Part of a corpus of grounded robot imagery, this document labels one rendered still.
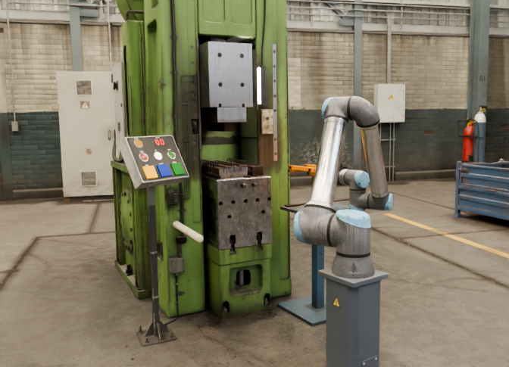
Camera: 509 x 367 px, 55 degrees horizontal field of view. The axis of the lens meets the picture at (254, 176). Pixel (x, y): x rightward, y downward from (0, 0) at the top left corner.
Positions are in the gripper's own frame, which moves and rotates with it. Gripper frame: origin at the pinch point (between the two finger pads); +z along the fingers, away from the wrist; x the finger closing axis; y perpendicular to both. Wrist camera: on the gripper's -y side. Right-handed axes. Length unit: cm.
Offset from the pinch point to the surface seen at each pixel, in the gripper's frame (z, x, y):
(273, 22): 54, -1, -97
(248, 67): 42, -27, -64
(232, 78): 42, -38, -57
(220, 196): 37, -51, 16
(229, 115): 42, -41, -34
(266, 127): 52, -7, -26
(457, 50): 456, 696, -167
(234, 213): 36, -42, 27
